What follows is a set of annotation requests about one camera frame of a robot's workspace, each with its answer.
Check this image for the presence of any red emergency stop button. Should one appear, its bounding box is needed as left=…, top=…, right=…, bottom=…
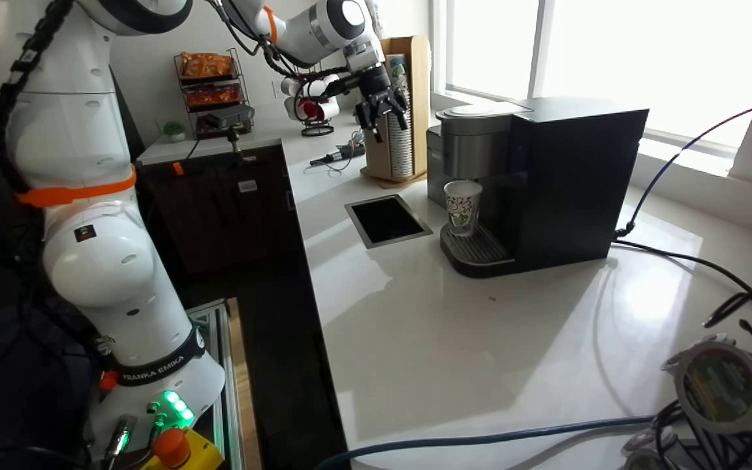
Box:
left=140, top=428, right=228, bottom=470

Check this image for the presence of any black coffee machine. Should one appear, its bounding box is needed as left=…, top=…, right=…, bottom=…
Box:
left=437, top=99, right=653, bottom=281

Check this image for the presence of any tall paper cup stack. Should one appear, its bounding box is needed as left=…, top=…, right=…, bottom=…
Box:
left=363, top=106, right=416, bottom=184

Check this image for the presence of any white window frame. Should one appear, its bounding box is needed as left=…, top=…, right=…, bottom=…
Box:
left=429, top=0, right=752, bottom=164

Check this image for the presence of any black power cable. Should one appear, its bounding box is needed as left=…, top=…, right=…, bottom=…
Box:
left=612, top=92, right=752, bottom=304

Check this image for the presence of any stainless steel storage bin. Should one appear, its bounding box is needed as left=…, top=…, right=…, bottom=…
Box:
left=424, top=121, right=449, bottom=210

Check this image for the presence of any steel framed counter opening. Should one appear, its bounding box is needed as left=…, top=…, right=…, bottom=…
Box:
left=342, top=194, right=433, bottom=251

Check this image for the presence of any black corrugated cable conduit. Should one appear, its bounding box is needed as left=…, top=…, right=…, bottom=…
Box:
left=0, top=0, right=77, bottom=195

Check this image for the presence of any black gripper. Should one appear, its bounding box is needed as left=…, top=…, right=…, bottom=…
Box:
left=358, top=65, right=414, bottom=144

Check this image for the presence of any white mug red inside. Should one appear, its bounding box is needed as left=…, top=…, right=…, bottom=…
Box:
left=290, top=92, right=342, bottom=125

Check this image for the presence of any dark wooden cabinet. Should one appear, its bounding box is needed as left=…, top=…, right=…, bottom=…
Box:
left=136, top=142, right=311, bottom=294

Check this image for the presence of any coffee pod carousel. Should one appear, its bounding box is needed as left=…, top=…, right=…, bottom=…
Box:
left=623, top=272, right=752, bottom=470

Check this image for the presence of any patterned paper cup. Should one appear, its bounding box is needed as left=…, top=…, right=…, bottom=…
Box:
left=441, top=177, right=486, bottom=240

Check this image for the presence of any wooden cup dispenser stand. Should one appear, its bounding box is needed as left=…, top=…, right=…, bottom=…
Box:
left=361, top=35, right=433, bottom=185

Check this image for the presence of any wire snack rack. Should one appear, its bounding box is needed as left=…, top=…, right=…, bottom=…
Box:
left=173, top=48, right=258, bottom=142

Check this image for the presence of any black handheld tool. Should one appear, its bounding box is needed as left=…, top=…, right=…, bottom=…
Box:
left=308, top=138, right=368, bottom=169

